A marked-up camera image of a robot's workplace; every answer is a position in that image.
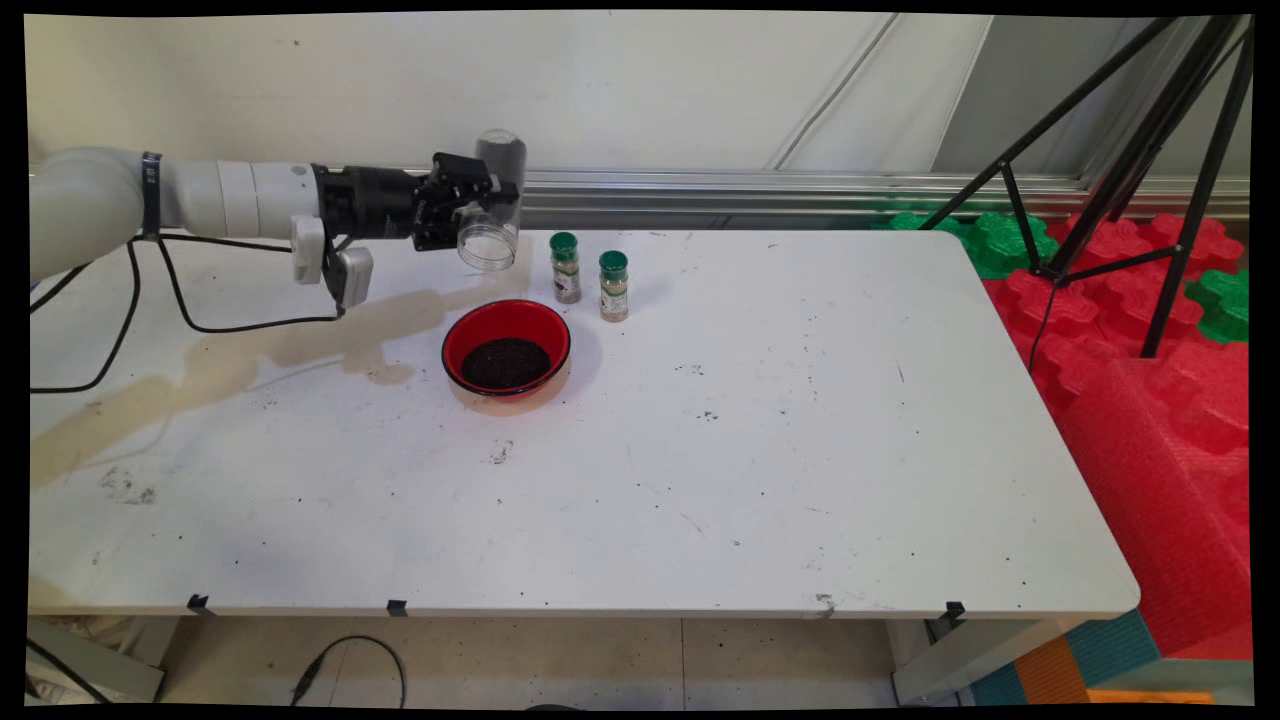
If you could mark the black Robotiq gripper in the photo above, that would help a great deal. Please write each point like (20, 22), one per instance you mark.
(375, 200)

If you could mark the clear plastic jar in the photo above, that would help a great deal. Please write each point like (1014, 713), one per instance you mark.
(492, 235)

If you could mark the black seeds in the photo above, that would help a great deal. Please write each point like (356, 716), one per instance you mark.
(505, 160)
(505, 363)

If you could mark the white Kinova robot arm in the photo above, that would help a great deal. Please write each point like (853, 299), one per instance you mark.
(100, 195)

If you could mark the red bowl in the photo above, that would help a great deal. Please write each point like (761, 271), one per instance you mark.
(480, 325)

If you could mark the green-capped spice bottle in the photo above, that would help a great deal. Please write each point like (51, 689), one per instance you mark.
(614, 290)
(566, 270)

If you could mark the green foam block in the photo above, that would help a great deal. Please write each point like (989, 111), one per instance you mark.
(995, 245)
(1222, 305)

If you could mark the black tripod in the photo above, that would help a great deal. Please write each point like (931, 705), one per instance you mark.
(1150, 140)

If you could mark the large red foam block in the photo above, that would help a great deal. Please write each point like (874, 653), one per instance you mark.
(1160, 500)

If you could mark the teal orange foam mat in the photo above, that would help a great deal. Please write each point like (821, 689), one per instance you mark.
(1090, 660)

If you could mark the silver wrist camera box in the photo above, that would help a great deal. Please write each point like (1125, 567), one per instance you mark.
(352, 275)

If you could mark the aluminium rail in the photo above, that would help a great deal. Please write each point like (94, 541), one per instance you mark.
(800, 190)

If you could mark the white wall conduit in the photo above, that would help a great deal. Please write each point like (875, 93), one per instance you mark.
(835, 90)

